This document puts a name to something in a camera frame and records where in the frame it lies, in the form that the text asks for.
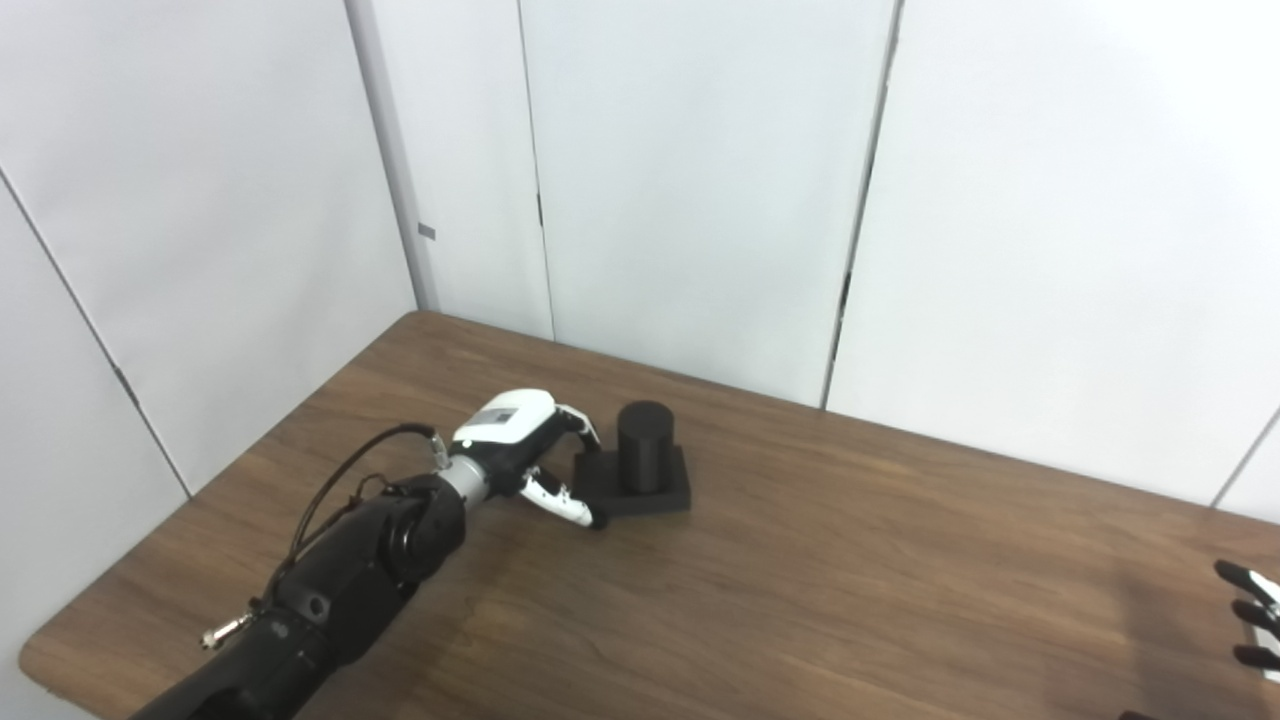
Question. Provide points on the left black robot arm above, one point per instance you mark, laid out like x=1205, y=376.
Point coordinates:
x=340, y=590

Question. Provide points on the black peg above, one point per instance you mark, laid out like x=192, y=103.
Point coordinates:
x=645, y=450

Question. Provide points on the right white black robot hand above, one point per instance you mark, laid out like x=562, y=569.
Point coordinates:
x=1262, y=590

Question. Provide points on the gray wall corner post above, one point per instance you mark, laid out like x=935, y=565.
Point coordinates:
x=395, y=160

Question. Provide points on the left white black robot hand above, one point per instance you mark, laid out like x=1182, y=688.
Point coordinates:
x=505, y=425

